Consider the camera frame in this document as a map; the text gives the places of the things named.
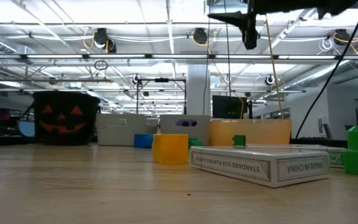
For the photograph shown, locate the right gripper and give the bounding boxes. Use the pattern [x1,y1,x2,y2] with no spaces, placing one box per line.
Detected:
[208,0,320,50]

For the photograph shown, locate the grey white card deck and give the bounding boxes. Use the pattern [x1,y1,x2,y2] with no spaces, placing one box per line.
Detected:
[190,145,331,189]

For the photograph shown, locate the small yellow brick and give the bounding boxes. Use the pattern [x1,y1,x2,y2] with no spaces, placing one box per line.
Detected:
[152,133,190,165]

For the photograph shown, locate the small blue brick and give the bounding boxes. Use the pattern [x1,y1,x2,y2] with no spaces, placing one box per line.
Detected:
[134,133,154,149]

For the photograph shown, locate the white building column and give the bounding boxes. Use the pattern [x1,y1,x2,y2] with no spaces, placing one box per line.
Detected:
[186,64,211,116]

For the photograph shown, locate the black monitor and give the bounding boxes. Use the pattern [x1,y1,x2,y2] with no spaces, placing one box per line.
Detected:
[211,95,249,120]

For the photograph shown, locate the orange plastic bin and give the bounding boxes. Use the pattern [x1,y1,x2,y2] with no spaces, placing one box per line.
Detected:
[209,119,293,147]

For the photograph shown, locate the grey plastic bin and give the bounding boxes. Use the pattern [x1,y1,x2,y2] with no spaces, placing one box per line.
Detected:
[96,113,160,146]
[159,114,213,146]

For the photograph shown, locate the black pumpkin face bucket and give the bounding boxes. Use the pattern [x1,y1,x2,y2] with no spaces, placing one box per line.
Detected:
[32,90,101,146]

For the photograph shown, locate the pale blue rounded object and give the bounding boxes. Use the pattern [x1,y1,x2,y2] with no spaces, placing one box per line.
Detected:
[18,120,36,138]

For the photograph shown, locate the black hanging cable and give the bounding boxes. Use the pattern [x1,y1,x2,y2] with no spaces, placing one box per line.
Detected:
[223,0,232,98]
[202,0,211,115]

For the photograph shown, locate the yellow hanging cable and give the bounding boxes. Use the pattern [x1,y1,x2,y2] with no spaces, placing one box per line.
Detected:
[264,14,285,121]

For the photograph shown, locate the black background rig frame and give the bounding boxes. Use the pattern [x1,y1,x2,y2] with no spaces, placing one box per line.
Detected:
[136,78,187,115]

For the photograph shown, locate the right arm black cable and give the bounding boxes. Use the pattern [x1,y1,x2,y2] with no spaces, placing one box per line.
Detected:
[295,0,358,139]

